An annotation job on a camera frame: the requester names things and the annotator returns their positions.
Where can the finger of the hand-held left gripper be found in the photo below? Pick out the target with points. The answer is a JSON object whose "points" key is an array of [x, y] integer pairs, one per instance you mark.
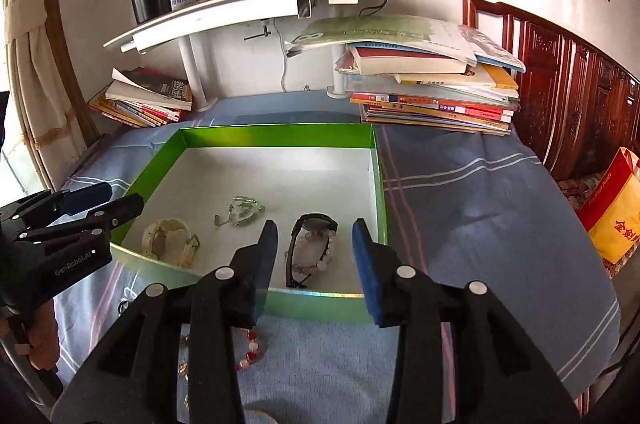
{"points": [[85, 196], [120, 211]]}

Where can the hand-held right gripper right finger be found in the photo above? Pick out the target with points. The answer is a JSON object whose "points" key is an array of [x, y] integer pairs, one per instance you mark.
{"points": [[365, 264]]}

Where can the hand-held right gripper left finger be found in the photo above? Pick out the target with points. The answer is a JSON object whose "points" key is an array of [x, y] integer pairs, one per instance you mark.
{"points": [[267, 249]]}

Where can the green cardboard box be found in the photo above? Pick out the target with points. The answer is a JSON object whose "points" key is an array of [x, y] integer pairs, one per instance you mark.
{"points": [[280, 164]]}

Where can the person's left hand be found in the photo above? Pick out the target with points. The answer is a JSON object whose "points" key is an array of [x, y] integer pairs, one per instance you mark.
{"points": [[42, 344]]}

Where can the small stack of books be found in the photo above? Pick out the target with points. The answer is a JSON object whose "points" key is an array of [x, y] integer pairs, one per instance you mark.
{"points": [[150, 96]]}

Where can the blue striped cloth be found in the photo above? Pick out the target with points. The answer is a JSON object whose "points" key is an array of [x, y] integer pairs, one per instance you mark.
{"points": [[475, 214]]}

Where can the beige curtain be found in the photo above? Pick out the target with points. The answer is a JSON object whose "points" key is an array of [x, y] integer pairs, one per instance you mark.
{"points": [[30, 79]]}

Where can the tall stack of books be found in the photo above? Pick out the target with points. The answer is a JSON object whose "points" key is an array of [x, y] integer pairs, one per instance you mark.
{"points": [[440, 104]]}

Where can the white desk shelf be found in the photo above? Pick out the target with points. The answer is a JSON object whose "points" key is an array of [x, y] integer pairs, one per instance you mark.
{"points": [[225, 6]]}

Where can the green cover booklet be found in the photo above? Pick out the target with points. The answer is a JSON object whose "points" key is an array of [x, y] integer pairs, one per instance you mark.
{"points": [[370, 29]]}

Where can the red and yellow bag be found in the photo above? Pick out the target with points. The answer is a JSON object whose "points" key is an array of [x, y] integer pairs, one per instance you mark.
{"points": [[617, 214]]}

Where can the red wooden headboard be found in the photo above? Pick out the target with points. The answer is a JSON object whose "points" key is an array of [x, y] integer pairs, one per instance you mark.
{"points": [[560, 74]]}

